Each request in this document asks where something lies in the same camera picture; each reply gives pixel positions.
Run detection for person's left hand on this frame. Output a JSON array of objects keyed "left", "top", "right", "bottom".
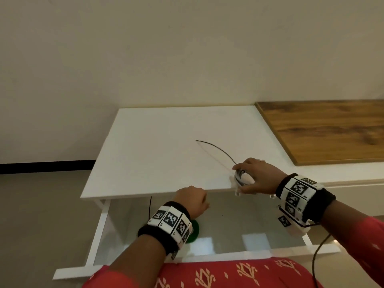
[{"left": 173, "top": 186, "right": 210, "bottom": 220}]

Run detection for wooden board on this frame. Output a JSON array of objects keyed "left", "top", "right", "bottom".
[{"left": 255, "top": 100, "right": 384, "bottom": 166}]

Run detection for white drawer with glossy base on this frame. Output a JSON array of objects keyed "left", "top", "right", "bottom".
[{"left": 52, "top": 190, "right": 342, "bottom": 281}]

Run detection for black wristband with marker tags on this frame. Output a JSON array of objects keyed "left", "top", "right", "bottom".
[
  {"left": 138, "top": 201, "right": 194, "bottom": 255},
  {"left": 275, "top": 174, "right": 336, "bottom": 224}
]

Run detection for white marker cube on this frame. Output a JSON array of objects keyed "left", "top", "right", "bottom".
[{"left": 277, "top": 206, "right": 312, "bottom": 236}]

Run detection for black camera cable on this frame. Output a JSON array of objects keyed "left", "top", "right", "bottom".
[{"left": 312, "top": 234, "right": 332, "bottom": 288}]

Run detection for person's left forearm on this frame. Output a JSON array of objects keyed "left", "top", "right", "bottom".
[{"left": 82, "top": 234, "right": 167, "bottom": 288}]

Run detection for black baseboard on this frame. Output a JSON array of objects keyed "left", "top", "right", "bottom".
[{"left": 0, "top": 160, "right": 96, "bottom": 174}]

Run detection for person's right hand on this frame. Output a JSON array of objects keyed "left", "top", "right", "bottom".
[{"left": 232, "top": 158, "right": 288, "bottom": 195}]

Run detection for person's right forearm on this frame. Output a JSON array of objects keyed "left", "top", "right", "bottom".
[{"left": 319, "top": 200, "right": 384, "bottom": 287}]

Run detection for white low table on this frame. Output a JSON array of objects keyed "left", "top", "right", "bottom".
[{"left": 80, "top": 105, "right": 384, "bottom": 218}]

